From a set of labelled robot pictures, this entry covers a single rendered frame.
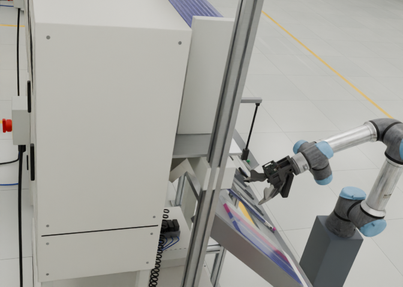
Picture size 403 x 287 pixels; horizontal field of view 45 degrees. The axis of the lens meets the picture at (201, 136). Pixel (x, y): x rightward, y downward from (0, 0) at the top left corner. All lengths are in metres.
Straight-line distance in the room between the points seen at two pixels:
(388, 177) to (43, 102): 1.57
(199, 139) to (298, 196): 2.39
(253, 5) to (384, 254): 2.61
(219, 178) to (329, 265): 1.44
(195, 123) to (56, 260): 0.51
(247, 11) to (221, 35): 0.18
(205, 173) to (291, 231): 2.13
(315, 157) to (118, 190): 0.91
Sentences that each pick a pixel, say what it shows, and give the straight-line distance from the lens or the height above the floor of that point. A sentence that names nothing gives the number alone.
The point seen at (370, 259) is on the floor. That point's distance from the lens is 3.37.
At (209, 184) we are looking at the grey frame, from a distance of 1.25.
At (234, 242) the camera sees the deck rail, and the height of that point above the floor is 1.07.
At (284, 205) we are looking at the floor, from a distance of 3.52.
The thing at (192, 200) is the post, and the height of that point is 0.42.
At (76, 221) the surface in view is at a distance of 1.29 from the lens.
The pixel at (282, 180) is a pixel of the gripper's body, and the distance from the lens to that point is 1.90.
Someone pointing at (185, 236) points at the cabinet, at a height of 0.62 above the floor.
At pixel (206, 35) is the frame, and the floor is 1.67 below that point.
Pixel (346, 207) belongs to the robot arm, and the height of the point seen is 0.72.
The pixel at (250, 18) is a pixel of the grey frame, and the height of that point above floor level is 1.76.
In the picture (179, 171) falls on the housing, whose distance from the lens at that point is 1.50.
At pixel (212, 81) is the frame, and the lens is 1.26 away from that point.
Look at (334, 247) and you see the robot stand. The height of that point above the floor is 0.50.
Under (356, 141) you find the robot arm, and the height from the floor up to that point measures 1.10.
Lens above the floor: 2.06
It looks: 30 degrees down
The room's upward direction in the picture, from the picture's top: 11 degrees clockwise
